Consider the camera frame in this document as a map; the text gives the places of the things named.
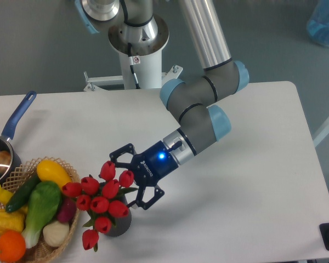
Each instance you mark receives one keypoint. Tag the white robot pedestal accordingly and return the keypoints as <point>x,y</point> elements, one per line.
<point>140,54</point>

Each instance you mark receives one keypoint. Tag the dark grey ribbed vase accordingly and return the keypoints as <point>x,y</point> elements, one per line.
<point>116,220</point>

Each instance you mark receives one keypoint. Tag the purple red radish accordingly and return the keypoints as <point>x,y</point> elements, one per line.
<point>67,211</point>

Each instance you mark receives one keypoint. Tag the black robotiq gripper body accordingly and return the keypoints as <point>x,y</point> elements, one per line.
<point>150,166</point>

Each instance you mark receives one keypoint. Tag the yellow bell pepper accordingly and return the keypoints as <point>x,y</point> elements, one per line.
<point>14,221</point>

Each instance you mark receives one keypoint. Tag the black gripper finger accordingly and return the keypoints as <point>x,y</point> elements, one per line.
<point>123,157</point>
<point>146,197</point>

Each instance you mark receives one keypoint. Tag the green bok choy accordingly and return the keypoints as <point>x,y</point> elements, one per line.
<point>42,206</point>

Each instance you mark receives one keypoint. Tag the white garlic bulb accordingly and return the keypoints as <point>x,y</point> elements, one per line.
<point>55,233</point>

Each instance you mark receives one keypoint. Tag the brown bread roll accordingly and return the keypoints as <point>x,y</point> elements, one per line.
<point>5,161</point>

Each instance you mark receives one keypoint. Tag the yellow squash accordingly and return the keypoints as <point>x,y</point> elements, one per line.
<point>59,173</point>

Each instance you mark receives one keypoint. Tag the orange fruit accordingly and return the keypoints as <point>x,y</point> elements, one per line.
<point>12,246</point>

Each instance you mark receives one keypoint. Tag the blue handled saucepan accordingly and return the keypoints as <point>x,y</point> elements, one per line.
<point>9,131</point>

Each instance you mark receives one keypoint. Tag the blue plastic bag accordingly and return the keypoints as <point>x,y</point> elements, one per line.
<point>318,24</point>

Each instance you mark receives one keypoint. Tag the yellow gourd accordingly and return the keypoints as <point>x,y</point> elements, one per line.
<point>5,197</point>

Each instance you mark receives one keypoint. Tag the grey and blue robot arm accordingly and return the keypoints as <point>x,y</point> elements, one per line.
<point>194,106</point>

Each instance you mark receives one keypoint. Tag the red tulip bouquet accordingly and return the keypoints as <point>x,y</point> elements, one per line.
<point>91,196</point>

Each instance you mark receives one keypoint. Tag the green cucumber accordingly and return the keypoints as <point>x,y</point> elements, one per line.
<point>22,194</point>

